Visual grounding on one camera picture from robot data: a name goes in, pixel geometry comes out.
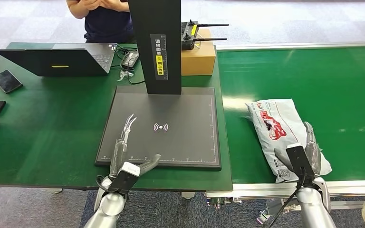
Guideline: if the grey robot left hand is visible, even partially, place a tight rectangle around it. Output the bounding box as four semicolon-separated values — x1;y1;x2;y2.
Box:
109;114;162;179

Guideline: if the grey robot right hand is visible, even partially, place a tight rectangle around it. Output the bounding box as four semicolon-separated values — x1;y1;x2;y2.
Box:
274;122;322;181

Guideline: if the white courier bag red print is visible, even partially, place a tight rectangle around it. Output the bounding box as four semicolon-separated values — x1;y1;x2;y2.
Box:
245;98;333;184

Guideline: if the green conveyor belt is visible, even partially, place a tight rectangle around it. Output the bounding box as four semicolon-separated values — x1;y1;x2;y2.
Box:
217;45;365;184

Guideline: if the brown cardboard box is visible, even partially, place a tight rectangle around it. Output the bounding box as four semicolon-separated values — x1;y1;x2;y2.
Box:
181;28;217;76

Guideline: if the crumpled clear plastic wrapper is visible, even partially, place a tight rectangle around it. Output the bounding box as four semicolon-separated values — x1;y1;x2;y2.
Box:
117;70;134;82

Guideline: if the grey laptop power adapter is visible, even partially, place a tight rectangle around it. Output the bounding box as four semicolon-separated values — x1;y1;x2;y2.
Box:
121;51;140;70

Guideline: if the black scanner column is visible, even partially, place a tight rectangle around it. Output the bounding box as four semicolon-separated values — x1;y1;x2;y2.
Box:
128;0;182;95

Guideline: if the dark grey open laptop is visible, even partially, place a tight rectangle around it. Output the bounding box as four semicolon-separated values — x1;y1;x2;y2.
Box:
0;43;117;78

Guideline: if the person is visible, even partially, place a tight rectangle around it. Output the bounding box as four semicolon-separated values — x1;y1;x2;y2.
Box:
66;0;136;44

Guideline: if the black remote controller with antennas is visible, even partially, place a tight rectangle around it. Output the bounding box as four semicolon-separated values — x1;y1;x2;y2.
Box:
181;19;230;51

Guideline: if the black smartphone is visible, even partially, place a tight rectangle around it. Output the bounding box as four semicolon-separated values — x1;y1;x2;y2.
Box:
0;69;23;94

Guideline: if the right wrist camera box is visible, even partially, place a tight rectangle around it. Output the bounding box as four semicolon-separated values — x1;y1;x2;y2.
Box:
286;143;316;181

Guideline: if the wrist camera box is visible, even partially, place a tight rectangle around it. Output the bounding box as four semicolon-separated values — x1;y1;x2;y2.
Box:
286;143;316;181
108;162;141;196

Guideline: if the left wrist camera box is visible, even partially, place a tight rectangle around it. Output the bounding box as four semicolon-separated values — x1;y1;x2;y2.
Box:
108;162;141;196

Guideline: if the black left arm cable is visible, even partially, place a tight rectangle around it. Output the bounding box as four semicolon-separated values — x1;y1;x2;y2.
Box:
96;174;115;193

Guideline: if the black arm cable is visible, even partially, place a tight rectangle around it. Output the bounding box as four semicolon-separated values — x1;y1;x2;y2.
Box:
269;168;307;228
96;174;115;193

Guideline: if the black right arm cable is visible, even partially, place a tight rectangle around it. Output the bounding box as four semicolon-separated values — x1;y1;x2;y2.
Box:
269;168;307;228

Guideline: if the black scanner base plate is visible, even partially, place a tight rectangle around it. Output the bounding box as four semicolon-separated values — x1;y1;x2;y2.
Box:
95;86;222;171

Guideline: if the aluminium conveyor frame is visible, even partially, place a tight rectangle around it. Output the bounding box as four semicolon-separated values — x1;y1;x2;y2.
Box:
206;41;365;225

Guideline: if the black power cable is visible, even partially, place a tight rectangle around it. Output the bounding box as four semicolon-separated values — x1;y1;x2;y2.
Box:
111;44;146;86

